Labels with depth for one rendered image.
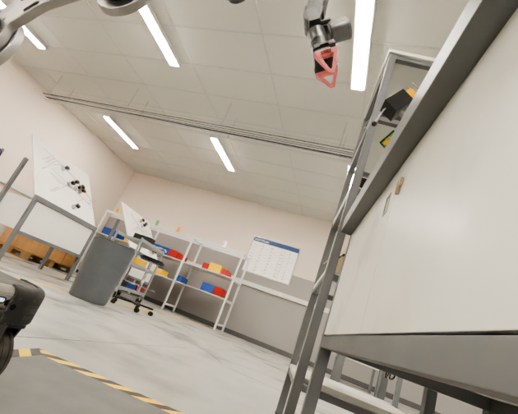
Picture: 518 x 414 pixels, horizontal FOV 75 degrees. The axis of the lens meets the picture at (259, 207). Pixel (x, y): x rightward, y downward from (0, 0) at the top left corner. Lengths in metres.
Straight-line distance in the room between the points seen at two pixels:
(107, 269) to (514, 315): 3.63
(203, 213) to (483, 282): 9.10
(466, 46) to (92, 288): 3.59
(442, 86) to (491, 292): 0.40
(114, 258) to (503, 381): 3.63
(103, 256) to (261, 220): 5.65
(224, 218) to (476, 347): 8.85
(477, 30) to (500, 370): 0.43
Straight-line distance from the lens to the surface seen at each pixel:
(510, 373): 0.30
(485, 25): 0.59
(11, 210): 5.26
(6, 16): 1.51
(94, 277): 3.79
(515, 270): 0.32
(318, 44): 1.07
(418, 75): 2.11
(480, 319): 0.34
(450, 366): 0.37
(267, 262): 8.38
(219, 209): 9.25
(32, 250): 7.32
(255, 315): 8.24
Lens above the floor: 0.34
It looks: 19 degrees up
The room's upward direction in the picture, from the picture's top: 21 degrees clockwise
